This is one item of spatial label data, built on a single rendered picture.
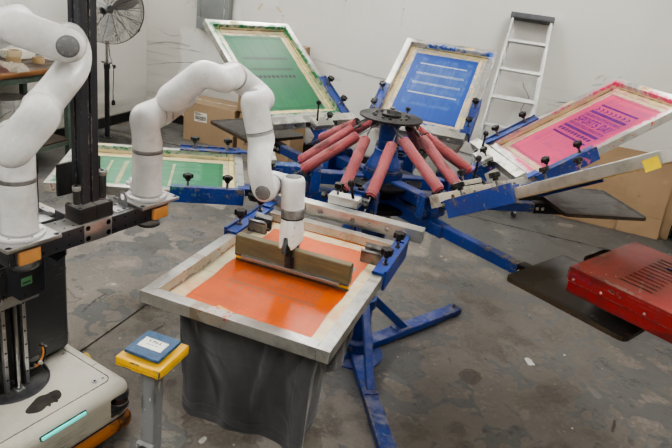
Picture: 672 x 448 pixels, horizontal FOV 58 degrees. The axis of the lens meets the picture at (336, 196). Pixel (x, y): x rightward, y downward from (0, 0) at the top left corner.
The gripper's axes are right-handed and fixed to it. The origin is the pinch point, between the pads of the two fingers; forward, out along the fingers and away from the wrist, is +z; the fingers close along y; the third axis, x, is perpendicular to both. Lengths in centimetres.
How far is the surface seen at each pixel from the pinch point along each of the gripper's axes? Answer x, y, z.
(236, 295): -8.8, 21.0, 4.6
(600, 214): 103, -143, 16
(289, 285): 2.3, 6.6, 5.7
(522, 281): 72, -42, 12
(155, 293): -25.3, 37.9, -0.6
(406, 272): -5, -215, 103
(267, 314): 3.9, 25.7, 5.6
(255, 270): -11.3, 3.6, 4.6
